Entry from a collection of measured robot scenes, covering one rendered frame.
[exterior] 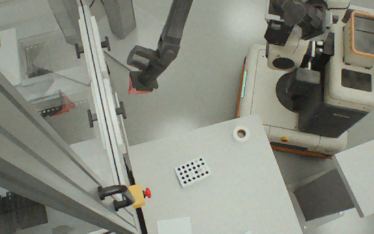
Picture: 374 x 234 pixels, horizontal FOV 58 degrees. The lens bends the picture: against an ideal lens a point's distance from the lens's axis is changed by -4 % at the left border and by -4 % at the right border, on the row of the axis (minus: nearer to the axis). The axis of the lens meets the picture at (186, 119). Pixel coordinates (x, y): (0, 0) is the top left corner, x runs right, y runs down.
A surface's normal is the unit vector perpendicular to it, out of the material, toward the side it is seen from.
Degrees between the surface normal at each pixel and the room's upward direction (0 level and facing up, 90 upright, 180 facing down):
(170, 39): 61
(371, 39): 0
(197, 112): 0
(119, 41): 0
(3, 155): 90
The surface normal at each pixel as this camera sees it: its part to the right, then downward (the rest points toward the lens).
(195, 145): 0.03, -0.37
